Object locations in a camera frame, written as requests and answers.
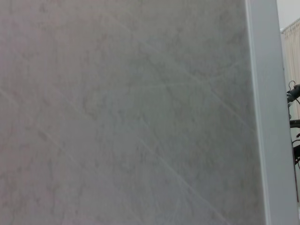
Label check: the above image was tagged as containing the white metal post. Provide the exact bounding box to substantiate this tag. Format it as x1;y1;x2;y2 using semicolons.
245;0;300;225

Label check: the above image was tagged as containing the beige pleated curtain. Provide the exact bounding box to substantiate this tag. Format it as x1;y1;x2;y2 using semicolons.
280;20;300;169

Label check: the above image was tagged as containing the black stand with cables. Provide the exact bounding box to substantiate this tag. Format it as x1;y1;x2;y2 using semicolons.
286;81;300;170

